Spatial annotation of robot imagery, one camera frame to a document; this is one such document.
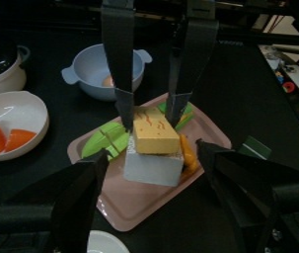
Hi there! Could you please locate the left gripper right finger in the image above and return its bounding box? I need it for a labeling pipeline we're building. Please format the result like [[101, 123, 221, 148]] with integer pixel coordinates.
[[196, 139, 299, 253]]

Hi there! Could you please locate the orange toy fruit half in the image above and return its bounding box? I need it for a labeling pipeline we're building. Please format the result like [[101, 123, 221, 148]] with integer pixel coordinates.
[[5, 128, 39, 153]]

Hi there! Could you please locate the pink plastic tray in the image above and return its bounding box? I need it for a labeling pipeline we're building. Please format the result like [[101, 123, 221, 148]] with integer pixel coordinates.
[[66, 92, 234, 232]]

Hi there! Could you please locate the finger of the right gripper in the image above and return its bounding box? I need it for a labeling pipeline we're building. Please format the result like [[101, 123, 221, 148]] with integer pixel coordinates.
[[101, 0, 137, 132], [163, 0, 221, 128]]

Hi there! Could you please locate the yellow toy egg slab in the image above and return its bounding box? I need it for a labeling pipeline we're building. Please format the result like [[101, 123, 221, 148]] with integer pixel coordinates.
[[131, 106, 182, 155]]

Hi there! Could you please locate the light green toy vegetable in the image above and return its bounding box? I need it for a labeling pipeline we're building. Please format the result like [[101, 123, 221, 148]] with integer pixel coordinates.
[[81, 122, 133, 162]]

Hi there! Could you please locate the white round plate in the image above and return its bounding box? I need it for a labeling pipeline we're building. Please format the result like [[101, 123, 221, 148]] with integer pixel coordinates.
[[86, 229, 131, 253]]

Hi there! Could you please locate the dark green toy block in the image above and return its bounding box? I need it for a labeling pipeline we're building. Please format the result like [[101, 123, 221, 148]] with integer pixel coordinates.
[[237, 135, 273, 161]]

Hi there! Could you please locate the white toy rice block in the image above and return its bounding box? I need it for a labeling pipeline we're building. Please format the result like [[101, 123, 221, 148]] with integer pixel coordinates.
[[123, 134, 186, 188]]

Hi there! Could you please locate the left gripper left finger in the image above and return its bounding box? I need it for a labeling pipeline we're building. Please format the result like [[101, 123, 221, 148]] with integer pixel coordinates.
[[19, 149, 111, 253]]

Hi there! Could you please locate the beige toy egg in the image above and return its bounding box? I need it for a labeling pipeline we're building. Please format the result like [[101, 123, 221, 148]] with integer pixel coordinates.
[[102, 74, 117, 88]]

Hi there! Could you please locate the white round bowl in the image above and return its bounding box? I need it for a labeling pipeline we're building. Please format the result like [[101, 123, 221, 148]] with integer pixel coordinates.
[[0, 90, 51, 162]]

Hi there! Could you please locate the red round background object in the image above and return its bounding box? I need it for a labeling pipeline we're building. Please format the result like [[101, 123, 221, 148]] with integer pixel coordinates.
[[282, 81, 297, 94]]

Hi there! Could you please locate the toy corn cob with husk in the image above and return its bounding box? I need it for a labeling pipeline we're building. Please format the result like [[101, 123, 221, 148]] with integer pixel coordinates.
[[157, 101, 197, 131]]

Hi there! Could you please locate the light blue two-handled bowl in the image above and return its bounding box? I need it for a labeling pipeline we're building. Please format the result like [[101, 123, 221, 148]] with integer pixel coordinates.
[[61, 42, 154, 102]]

